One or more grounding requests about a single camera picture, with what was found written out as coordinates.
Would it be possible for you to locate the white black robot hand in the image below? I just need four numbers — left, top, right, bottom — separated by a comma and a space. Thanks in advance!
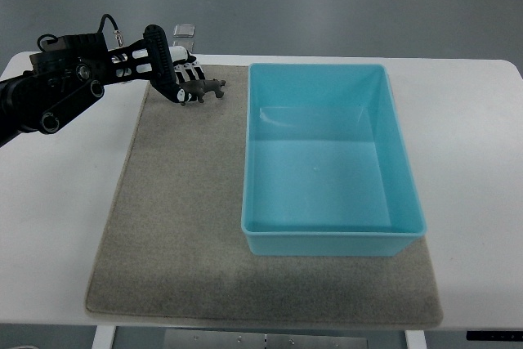
150, 46, 205, 105

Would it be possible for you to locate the brown toy hippo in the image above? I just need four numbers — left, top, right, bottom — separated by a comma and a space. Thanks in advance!
178, 79, 226, 106

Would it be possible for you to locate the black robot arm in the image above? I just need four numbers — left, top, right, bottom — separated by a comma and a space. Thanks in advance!
1, 25, 190, 145

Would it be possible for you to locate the blue plastic box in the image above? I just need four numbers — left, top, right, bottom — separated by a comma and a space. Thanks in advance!
241, 63, 427, 257

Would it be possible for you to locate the lower floor socket plate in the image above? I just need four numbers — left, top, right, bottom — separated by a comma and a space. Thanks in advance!
173, 39, 194, 53

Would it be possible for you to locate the beige fabric mat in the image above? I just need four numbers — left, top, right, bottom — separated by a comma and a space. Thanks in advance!
84, 65, 443, 329

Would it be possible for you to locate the metal table crossbar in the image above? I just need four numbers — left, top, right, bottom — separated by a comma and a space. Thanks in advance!
163, 329, 369, 349

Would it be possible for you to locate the white left table leg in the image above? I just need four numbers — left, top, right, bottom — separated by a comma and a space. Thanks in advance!
92, 325, 116, 349

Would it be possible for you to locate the white table leg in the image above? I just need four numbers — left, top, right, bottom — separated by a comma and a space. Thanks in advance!
405, 330, 427, 349
92, 325, 116, 349

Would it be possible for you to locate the white right table leg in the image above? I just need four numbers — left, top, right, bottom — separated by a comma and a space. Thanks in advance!
405, 330, 427, 349

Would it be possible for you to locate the black table control panel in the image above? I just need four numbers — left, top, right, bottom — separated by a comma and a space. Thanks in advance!
466, 330, 523, 342

